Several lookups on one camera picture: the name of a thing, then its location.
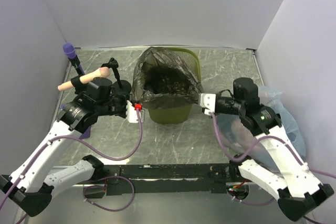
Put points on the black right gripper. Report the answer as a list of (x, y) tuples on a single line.
[(219, 93)]

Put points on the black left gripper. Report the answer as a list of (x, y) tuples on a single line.
[(123, 96)]

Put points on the translucent bag with clothes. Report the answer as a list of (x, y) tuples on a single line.
[(237, 138)]

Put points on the grey translucent trash bag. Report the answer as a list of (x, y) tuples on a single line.
[(162, 80)]

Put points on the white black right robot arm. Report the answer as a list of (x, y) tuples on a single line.
[(297, 191)]

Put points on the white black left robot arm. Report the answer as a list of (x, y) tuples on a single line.
[(31, 186)]

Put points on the olive green mesh trash bin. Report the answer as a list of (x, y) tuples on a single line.
[(179, 114)]

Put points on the purple box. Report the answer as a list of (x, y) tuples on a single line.
[(86, 134)]

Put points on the purple microphone on stand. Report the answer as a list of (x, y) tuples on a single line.
[(71, 54)]

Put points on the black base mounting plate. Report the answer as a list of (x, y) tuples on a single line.
[(169, 178)]

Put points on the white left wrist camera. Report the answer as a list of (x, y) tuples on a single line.
[(135, 112)]

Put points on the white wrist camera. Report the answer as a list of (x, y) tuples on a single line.
[(135, 112), (207, 102)]

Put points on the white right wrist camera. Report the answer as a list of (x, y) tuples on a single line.
[(207, 102)]

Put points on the aluminium rail frame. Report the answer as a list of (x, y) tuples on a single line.
[(189, 207)]

